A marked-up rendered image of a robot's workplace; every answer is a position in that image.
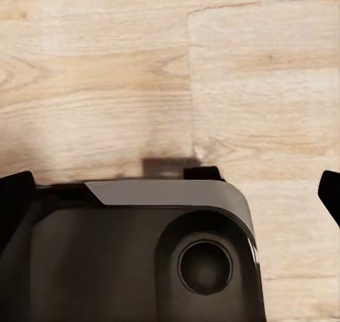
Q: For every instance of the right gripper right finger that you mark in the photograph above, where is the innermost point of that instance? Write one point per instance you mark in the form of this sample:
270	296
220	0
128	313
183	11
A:
329	193

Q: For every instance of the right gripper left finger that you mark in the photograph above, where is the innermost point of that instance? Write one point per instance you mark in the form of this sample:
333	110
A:
17	194

